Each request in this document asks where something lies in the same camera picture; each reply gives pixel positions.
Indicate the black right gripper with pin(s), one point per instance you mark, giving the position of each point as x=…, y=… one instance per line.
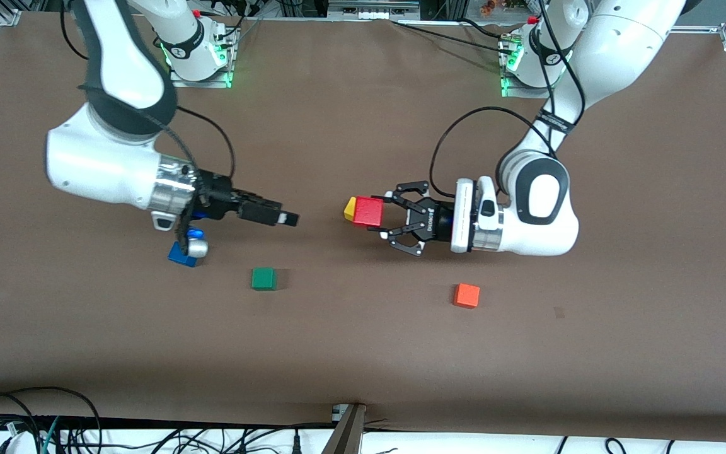
x=218, y=197

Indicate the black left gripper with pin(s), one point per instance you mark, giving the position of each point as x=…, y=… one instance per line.
x=437, y=222

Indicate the red cube block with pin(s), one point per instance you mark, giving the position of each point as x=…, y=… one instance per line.
x=368, y=212

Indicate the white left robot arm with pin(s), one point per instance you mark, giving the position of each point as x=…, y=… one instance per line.
x=546, y=233

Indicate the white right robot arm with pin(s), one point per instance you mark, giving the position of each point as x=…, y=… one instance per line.
x=98, y=167

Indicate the yellow cube block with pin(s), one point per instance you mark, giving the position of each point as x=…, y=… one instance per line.
x=349, y=211

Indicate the green cube block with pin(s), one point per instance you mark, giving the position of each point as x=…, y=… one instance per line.
x=263, y=279

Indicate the orange cube block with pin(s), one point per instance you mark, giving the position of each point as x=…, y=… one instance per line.
x=466, y=296

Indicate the white power strip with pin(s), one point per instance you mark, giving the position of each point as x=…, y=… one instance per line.
x=372, y=12

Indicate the black power plug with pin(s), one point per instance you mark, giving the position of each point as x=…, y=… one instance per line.
x=297, y=441

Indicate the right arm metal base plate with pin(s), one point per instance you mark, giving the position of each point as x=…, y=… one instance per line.
x=212, y=83

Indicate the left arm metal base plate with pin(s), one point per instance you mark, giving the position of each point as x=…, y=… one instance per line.
x=520, y=93

